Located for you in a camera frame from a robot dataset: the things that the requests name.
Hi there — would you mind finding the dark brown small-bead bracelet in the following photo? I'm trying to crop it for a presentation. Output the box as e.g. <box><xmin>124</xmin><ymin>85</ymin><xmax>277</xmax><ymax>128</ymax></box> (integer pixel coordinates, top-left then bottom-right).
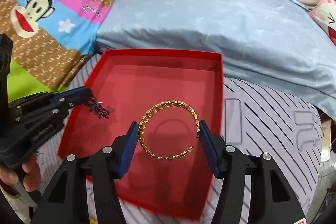
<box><xmin>85</xmin><ymin>97</ymin><xmax>111</xmax><ymax>120</ymax></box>

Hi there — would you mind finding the gold woven bangle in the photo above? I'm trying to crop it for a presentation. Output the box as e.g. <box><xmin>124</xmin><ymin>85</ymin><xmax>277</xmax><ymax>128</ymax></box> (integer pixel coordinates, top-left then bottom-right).
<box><xmin>138</xmin><ymin>100</ymin><xmax>201</xmax><ymax>161</ymax></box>

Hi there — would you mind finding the person's left hand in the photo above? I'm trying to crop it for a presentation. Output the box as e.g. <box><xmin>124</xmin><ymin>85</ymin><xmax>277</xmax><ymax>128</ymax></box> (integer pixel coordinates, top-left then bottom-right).
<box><xmin>0</xmin><ymin>152</ymin><xmax>42</xmax><ymax>192</ymax></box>

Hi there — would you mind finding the colourful cartoon monkey blanket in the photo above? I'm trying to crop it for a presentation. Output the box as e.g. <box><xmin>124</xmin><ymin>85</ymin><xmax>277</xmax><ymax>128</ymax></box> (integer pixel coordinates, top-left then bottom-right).
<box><xmin>1</xmin><ymin>0</ymin><xmax>114</xmax><ymax>101</ymax></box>

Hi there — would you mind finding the red shallow tray box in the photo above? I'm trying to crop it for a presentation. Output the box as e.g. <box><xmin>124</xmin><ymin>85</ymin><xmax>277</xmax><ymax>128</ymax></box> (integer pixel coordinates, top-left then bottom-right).
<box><xmin>58</xmin><ymin>49</ymin><xmax>223</xmax><ymax>221</ymax></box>

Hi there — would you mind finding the light blue blanket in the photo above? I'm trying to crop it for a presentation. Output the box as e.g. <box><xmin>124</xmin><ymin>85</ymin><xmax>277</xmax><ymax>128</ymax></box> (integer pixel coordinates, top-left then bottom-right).
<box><xmin>94</xmin><ymin>0</ymin><xmax>336</xmax><ymax>118</ymax></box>

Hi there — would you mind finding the pink laughing face cushion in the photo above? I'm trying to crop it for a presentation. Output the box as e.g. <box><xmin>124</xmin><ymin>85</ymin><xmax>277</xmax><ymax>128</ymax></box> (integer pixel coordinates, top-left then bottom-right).
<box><xmin>309</xmin><ymin>0</ymin><xmax>336</xmax><ymax>46</ymax></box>

